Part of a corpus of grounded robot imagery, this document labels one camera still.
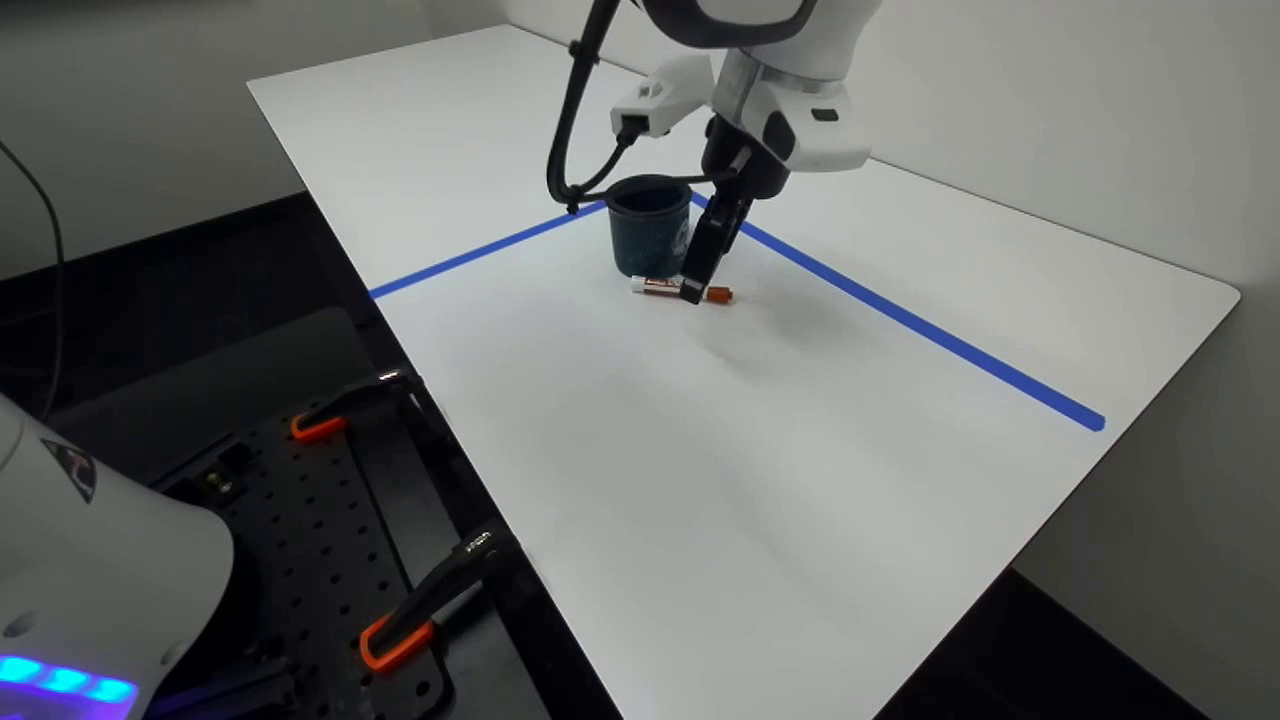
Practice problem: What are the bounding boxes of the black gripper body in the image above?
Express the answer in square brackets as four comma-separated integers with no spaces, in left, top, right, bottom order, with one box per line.
[696,112,803,204]

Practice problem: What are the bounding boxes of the red snack packet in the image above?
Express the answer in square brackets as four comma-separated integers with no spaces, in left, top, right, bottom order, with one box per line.
[634,277,735,309]

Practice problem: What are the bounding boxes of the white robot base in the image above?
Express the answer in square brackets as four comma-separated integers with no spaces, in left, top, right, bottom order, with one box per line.
[0,393,239,720]

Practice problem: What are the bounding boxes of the dark teal cup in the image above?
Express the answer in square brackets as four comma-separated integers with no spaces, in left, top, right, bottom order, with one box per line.
[604,171,699,283]

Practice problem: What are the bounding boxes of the short blue tape line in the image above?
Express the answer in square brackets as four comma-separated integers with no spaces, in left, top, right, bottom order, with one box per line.
[369,196,610,304]

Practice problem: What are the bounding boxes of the long blue tape line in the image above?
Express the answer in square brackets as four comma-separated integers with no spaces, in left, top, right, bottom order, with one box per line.
[683,187,1110,435]

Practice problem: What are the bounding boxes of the black perforated mounting board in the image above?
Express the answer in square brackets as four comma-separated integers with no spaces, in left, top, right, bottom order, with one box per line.
[155,407,458,720]

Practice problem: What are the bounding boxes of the black robot stand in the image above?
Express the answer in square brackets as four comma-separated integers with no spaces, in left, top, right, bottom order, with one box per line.
[0,193,633,720]

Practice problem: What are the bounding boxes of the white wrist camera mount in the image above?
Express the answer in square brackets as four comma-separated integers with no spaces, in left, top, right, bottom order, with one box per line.
[609,54,715,143]

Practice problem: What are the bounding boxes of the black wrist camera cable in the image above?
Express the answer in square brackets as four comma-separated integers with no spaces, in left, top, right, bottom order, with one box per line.
[541,0,649,215]

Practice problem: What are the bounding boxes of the small black orange-handled clamp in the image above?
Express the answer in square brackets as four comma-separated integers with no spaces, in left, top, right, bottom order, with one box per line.
[285,368,429,448]

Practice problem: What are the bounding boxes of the large black orange-handled clamp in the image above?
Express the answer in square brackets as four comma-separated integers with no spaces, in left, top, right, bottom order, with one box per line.
[355,527,502,678]

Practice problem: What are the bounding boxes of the thin black wall cable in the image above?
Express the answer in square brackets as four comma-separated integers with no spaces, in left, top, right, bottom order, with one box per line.
[0,138,71,425]

